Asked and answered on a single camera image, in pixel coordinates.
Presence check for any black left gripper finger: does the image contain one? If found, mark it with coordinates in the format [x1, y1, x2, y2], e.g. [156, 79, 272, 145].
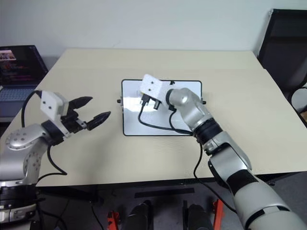
[85, 111, 112, 131]
[68, 96, 94, 114]

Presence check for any black chair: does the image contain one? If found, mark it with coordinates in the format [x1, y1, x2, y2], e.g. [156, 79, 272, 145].
[257, 9, 307, 90]

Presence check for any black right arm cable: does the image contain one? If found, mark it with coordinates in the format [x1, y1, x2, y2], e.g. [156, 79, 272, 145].
[138, 95, 238, 214]

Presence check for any round white stool seat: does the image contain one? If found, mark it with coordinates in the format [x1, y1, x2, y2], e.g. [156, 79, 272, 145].
[291, 85, 307, 114]

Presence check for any dark rounded shape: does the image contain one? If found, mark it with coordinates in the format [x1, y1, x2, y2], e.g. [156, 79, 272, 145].
[126, 200, 154, 230]
[182, 200, 214, 230]

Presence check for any silver black robot torso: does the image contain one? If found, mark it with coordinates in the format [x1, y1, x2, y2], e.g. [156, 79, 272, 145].
[0, 180, 46, 230]

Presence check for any black flat strip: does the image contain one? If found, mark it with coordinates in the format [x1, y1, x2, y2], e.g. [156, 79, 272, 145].
[134, 187, 195, 198]

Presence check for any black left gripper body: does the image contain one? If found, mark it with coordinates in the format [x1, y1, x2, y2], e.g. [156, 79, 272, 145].
[61, 109, 88, 134]

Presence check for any black table frame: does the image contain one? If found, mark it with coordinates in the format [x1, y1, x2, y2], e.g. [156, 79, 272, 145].
[35, 172, 276, 205]

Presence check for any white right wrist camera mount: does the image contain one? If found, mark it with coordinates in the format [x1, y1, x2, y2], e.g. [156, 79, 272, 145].
[139, 74, 170, 106]

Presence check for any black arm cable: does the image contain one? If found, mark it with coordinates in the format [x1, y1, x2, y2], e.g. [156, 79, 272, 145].
[21, 90, 68, 184]
[138, 95, 238, 214]

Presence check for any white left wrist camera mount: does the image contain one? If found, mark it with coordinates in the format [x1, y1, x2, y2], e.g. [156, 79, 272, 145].
[40, 91, 71, 138]

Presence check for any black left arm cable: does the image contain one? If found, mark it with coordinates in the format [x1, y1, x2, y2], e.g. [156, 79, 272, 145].
[21, 90, 68, 184]

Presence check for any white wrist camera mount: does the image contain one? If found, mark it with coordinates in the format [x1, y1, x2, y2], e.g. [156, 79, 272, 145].
[40, 91, 71, 138]
[139, 74, 170, 106]

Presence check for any black framed whiteboard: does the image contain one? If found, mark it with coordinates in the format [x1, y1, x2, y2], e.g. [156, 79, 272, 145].
[116, 79, 207, 138]

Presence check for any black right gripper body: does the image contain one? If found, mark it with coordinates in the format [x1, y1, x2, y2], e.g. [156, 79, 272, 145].
[140, 93, 162, 111]

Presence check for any open laptop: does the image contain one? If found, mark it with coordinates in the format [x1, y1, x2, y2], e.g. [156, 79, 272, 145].
[0, 45, 49, 123]

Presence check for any orange red bracket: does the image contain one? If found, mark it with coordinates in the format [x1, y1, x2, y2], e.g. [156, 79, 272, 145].
[212, 199, 224, 230]
[106, 210, 121, 230]

